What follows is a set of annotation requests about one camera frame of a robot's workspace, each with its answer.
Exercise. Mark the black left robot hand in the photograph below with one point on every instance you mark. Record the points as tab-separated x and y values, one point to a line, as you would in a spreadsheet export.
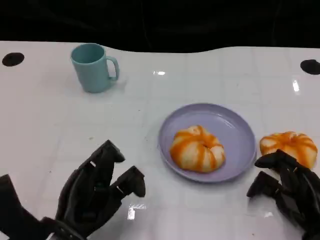
82	200

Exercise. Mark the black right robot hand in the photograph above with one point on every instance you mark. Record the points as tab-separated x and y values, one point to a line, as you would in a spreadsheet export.
300	197

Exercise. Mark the orange and white bread roll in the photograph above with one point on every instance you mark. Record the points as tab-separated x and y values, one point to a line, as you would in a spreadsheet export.
197	150
287	143

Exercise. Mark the lilac plate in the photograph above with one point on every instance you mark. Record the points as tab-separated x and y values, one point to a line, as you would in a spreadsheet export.
237	140

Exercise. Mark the pale green mug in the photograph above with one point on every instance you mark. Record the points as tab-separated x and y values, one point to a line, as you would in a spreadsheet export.
91	75

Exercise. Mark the black backdrop cloth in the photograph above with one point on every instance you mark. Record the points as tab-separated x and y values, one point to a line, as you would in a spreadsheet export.
160	20

